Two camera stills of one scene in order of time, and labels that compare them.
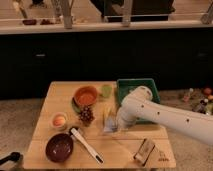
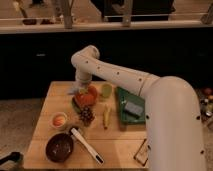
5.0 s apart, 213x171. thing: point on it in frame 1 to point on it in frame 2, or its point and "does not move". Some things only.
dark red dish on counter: (29, 21) does not move
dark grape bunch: (86, 116) does not move
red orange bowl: (85, 95) does not move
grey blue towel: (110, 125) to (74, 89)
